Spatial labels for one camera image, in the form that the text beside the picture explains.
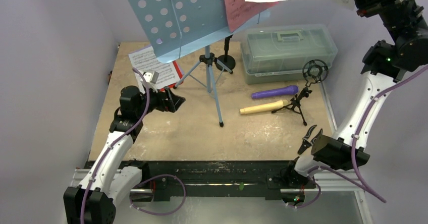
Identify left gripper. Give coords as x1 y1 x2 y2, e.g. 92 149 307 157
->
135 83 184 118

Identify red folder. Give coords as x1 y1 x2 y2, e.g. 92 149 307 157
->
156 61 183 89

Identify white sheet music page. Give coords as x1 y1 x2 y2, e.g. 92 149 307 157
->
128 45 161 73

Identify light blue music stand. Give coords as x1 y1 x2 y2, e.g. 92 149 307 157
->
121 0 271 128

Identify black tripod microphone stand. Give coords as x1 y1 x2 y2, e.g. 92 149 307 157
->
271 59 329 126

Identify cream recorder flute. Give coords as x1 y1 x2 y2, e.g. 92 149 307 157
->
239 100 289 115

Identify purple microphone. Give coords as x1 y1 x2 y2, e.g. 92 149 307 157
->
251 85 299 99

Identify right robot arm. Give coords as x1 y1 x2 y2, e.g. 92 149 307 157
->
283 0 427 187

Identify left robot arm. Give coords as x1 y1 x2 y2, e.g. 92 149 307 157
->
63 86 185 223

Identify pink sheet music page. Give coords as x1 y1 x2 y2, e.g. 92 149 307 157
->
224 0 278 32

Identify translucent green storage box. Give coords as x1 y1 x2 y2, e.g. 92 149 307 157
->
240 24 338 85

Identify black pliers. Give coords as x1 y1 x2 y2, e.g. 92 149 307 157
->
297 125 323 155

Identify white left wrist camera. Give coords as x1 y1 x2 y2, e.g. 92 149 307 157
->
142 70 159 92

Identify black mounting rail base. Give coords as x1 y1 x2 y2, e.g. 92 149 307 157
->
119 160 316 201

